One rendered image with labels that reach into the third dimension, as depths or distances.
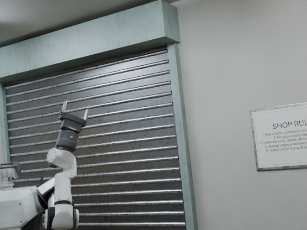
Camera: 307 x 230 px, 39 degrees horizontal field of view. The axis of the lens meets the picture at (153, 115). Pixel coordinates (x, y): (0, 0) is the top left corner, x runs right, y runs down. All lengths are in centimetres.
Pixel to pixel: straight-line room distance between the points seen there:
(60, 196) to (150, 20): 203
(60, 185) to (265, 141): 189
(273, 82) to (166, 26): 93
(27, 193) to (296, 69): 211
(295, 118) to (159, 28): 124
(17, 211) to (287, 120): 204
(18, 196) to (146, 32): 191
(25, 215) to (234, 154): 188
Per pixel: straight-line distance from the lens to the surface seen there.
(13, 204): 203
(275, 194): 336
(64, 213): 178
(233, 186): 344
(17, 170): 208
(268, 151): 332
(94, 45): 377
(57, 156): 185
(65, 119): 193
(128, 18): 362
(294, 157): 328
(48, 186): 204
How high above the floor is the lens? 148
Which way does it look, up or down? 5 degrees up
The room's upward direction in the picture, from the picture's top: 6 degrees counter-clockwise
